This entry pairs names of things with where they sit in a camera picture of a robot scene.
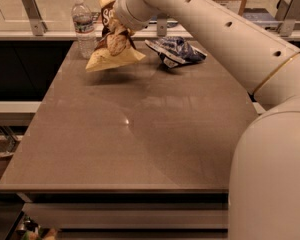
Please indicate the brown sea salt chip bag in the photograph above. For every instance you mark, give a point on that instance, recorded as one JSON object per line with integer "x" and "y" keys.
{"x": 116, "y": 48}

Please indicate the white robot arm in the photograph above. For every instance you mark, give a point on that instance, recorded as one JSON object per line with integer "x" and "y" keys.
{"x": 264, "y": 185}

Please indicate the blue crumpled chip bag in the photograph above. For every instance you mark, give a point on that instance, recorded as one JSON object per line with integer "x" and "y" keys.
{"x": 176, "y": 51}

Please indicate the clear plastic water bottle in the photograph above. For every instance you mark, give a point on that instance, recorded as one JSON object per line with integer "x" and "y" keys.
{"x": 84, "y": 28}

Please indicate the middle metal railing bracket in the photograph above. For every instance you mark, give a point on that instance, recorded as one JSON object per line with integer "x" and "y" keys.
{"x": 161, "y": 25}

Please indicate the metal railing bracket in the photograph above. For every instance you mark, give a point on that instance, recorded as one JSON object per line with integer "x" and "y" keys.
{"x": 289, "y": 19}
{"x": 161, "y": 25}
{"x": 38, "y": 26}

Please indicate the left metal railing bracket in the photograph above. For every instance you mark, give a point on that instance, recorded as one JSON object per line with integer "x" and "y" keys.
{"x": 38, "y": 26}

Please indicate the right metal railing bracket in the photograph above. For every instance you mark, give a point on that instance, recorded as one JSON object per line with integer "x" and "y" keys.
{"x": 289, "y": 19}

